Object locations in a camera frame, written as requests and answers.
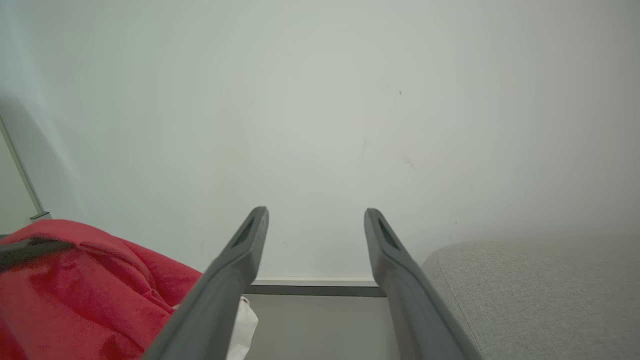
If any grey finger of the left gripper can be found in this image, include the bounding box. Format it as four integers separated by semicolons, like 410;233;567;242
0;238;77;273

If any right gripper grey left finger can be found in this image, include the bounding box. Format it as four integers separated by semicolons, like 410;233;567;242
142;206;270;360

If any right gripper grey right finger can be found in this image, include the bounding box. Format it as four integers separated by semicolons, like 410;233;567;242
363;207;485;360

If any red garment with white cuffs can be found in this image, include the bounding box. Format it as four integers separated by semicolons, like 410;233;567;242
0;219;259;360

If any grey fabric sofa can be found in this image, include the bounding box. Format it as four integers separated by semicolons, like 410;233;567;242
421;235;640;360

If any grey metal frame post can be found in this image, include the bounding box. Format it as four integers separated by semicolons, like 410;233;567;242
0;115;52;221

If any white wall baseboard strip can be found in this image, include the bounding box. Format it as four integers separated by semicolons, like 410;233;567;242
243;276;386;298

